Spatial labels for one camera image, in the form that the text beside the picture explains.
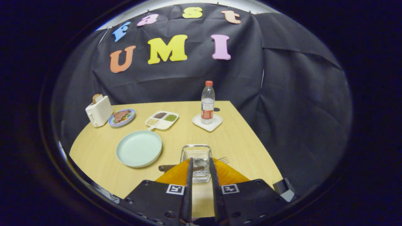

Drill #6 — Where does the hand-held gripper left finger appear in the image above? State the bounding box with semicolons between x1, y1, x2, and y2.
119;158;194;226

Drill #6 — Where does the white toaster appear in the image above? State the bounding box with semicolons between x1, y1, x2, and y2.
85;96;114;127

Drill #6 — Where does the clear red-capped water bottle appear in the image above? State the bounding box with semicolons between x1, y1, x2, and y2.
201;81;216;125

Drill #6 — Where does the green lettuce leaf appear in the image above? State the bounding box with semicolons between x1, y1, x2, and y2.
115;111;134;123

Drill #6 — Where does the brown steak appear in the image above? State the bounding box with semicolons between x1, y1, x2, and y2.
113;110;132;123

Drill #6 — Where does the white divided tray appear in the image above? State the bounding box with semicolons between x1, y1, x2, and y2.
145;111;179;131

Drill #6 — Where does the white square coaster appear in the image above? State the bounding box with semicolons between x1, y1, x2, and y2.
192;113;223;132

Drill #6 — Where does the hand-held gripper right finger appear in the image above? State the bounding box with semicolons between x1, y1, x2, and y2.
209;158;289;225

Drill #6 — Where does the blue plate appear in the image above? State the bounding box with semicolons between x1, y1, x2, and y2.
108;109;136;127

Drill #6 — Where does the wooden-handled metal fork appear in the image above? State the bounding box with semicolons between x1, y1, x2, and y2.
158;156;230;172

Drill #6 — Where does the black backdrop cloth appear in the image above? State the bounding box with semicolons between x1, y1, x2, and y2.
52;3;354;195

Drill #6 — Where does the metal cutlery rack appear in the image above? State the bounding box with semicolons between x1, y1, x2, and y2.
180;144;213;183

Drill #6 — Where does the pale green plate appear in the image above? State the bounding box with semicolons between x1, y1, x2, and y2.
116;130;163;168

